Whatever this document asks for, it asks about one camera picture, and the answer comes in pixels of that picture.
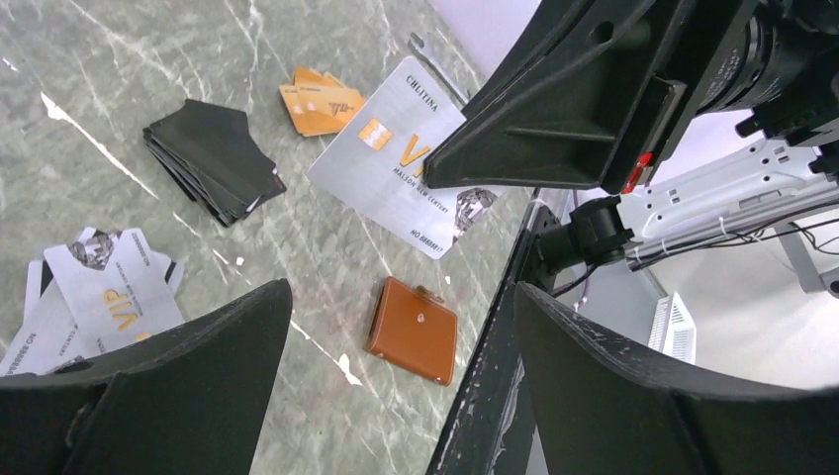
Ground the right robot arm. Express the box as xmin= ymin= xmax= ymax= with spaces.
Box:
xmin=423 ymin=1 xmax=838 ymax=289

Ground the orange card stack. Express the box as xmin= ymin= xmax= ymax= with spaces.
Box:
xmin=278 ymin=65 xmax=366 ymax=137

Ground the single silver VIP card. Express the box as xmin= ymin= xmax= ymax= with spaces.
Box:
xmin=308 ymin=56 xmax=506 ymax=259

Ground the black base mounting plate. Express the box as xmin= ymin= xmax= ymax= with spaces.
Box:
xmin=426 ymin=189 xmax=570 ymax=474

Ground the brown leather card holder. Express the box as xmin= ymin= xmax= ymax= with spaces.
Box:
xmin=364 ymin=276 xmax=458 ymax=386

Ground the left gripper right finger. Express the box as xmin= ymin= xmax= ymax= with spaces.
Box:
xmin=514 ymin=283 xmax=838 ymax=474

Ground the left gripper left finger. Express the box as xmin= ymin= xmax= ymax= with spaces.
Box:
xmin=1 ymin=279 xmax=293 ymax=474

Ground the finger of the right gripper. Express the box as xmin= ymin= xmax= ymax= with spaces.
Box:
xmin=423 ymin=1 xmax=757 ymax=194

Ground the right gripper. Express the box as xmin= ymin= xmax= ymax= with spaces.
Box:
xmin=698 ymin=1 xmax=838 ymax=146

